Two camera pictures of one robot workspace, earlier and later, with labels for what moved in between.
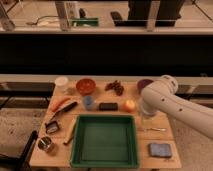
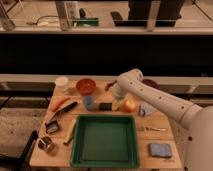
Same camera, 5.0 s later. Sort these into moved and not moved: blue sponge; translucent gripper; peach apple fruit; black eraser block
Moved: translucent gripper
Not moved: blue sponge; black eraser block; peach apple fruit
